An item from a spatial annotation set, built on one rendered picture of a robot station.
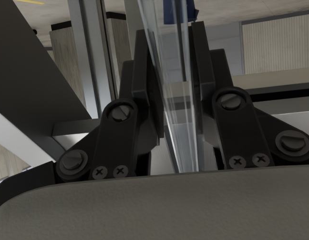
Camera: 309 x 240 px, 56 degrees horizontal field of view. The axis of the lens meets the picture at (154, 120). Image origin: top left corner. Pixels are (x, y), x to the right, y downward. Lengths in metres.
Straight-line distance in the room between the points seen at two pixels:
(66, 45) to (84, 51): 5.52
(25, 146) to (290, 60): 10.22
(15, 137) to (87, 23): 0.28
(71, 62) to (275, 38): 6.75
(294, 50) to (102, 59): 9.99
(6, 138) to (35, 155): 0.02
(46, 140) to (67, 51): 5.74
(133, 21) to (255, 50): 9.89
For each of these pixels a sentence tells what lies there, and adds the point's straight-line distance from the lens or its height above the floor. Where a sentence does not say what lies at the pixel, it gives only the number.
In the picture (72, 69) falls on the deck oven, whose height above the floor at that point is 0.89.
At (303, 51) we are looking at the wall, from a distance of 10.32.
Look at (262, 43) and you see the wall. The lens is 10.36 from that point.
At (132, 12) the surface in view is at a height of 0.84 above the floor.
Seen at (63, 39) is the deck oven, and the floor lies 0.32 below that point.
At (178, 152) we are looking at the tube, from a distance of 0.17.
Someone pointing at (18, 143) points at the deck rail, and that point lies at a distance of 0.17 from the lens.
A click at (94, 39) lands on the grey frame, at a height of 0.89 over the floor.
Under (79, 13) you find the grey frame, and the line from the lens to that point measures 0.42.
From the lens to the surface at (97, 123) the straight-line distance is 0.18.
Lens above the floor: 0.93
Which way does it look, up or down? 11 degrees up
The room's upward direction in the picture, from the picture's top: 173 degrees clockwise
